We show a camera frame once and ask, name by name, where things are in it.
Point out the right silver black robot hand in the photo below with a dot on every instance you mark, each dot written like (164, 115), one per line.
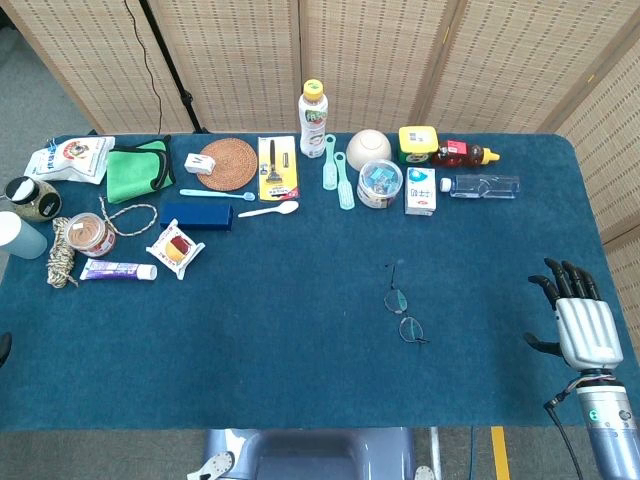
(587, 330)

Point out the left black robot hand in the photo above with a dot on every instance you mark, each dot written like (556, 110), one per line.
(4, 347)

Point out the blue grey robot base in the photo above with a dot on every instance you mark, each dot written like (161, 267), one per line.
(310, 455)

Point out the dark blue rectangular box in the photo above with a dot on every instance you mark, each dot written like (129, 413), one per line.
(195, 216)

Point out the translucent white plastic cup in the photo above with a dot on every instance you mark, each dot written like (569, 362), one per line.
(20, 237)

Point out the purple white toothpaste tube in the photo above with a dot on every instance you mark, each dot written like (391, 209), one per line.
(115, 270)

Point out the red labelled jar brown content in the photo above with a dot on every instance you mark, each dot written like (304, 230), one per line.
(90, 232)

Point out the clear plastic water bottle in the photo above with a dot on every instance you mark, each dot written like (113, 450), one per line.
(480, 186)

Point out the white snack packet fruit print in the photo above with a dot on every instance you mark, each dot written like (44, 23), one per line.
(175, 247)

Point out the white printed powder bag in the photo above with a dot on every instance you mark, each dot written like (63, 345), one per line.
(70, 157)

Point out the green cloth black trim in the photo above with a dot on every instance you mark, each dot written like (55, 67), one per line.
(130, 172)

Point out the white blue carton box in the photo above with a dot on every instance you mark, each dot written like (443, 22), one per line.
(419, 192)

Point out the amber honey squeeze bottle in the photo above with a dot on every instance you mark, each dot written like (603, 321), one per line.
(455, 155)

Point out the blue felt table cover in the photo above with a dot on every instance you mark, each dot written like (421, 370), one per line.
(250, 350)

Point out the yellow green lidded box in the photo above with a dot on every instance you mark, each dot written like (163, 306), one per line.
(417, 142)

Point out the clear jar of binder clips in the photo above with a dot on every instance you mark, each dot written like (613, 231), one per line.
(379, 182)

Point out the light blue toothbrush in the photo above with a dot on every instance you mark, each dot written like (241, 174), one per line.
(215, 193)

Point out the small white cardboard box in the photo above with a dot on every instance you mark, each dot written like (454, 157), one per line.
(200, 163)

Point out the long mint green brush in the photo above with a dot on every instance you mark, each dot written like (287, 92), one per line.
(345, 192)

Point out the beige upturned bowl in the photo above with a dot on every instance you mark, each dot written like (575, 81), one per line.
(367, 147)

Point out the round woven rattan coaster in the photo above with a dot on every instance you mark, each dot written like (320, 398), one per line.
(235, 165)

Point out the short mint green brush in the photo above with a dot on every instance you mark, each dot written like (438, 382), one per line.
(330, 172)

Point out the white plastic spoon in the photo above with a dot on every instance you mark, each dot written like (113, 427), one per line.
(287, 207)

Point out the black tripod leg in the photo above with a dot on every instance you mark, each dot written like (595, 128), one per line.
(172, 70)

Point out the razor in yellow blister pack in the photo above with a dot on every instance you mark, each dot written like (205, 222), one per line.
(277, 170)

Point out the white drink bottle yellow cap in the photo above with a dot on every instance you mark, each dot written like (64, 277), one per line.
(313, 125)

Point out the bamboo folding screen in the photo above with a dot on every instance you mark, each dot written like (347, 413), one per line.
(375, 60)

